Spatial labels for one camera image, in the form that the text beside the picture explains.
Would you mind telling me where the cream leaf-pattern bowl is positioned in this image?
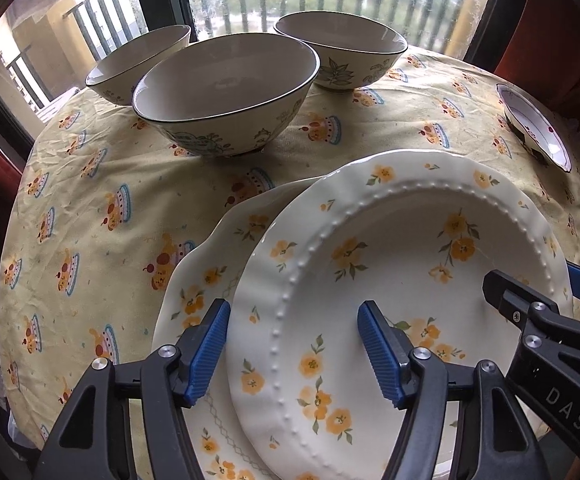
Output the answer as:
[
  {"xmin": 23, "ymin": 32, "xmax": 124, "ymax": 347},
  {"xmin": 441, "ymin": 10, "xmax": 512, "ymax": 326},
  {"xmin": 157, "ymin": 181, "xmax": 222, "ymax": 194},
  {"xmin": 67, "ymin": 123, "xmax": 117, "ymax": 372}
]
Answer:
[
  {"xmin": 132, "ymin": 33, "xmax": 321, "ymax": 157},
  {"xmin": 86, "ymin": 25, "xmax": 191, "ymax": 106},
  {"xmin": 273, "ymin": 11, "xmax": 407, "ymax": 92}
]

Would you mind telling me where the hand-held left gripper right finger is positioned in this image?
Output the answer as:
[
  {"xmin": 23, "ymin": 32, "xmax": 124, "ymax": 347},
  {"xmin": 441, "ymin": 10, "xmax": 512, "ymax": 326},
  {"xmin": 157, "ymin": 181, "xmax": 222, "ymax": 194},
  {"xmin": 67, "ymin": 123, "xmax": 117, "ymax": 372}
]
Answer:
[{"xmin": 357, "ymin": 300, "xmax": 551, "ymax": 480}]

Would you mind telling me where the beaded yellow floral plate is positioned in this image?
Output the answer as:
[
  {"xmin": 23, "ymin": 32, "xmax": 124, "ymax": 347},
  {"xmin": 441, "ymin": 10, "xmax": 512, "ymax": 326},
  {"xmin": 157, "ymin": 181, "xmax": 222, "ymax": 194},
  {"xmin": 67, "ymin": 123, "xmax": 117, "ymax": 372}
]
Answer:
[{"xmin": 226, "ymin": 150, "xmax": 573, "ymax": 480}]

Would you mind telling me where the scalloped yellow floral plate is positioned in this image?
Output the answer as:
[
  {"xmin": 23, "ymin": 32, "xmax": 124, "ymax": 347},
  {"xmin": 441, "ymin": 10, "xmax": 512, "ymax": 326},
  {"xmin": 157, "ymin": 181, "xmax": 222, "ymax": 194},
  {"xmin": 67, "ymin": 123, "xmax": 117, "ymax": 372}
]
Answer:
[{"xmin": 151, "ymin": 176, "xmax": 331, "ymax": 480}]

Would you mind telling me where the white outdoor air conditioner unit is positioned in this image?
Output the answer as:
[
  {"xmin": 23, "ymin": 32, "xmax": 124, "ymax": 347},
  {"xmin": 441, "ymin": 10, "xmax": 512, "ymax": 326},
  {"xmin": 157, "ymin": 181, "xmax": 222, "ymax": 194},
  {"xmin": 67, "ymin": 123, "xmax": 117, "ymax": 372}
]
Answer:
[{"xmin": 38, "ymin": 86, "xmax": 81, "ymax": 124}]

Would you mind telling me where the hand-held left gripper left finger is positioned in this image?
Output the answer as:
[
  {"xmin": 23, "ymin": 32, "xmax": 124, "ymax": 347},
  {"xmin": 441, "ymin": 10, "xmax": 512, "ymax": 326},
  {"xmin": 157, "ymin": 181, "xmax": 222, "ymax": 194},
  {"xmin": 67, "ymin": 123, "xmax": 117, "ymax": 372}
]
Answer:
[{"xmin": 32, "ymin": 299, "xmax": 231, "ymax": 480}]

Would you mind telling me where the yellow printed tablecloth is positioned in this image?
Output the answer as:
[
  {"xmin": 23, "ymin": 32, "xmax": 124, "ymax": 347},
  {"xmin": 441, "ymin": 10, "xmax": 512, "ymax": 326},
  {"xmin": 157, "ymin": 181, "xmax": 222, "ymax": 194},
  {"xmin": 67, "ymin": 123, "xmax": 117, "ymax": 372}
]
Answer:
[{"xmin": 0, "ymin": 42, "xmax": 580, "ymax": 461}]

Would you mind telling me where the small red-patterned white dish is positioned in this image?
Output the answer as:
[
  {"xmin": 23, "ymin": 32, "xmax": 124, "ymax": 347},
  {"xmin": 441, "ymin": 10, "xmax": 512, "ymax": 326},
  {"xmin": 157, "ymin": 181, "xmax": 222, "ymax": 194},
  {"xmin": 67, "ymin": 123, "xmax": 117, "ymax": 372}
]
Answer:
[{"xmin": 496, "ymin": 84, "xmax": 572, "ymax": 173}]

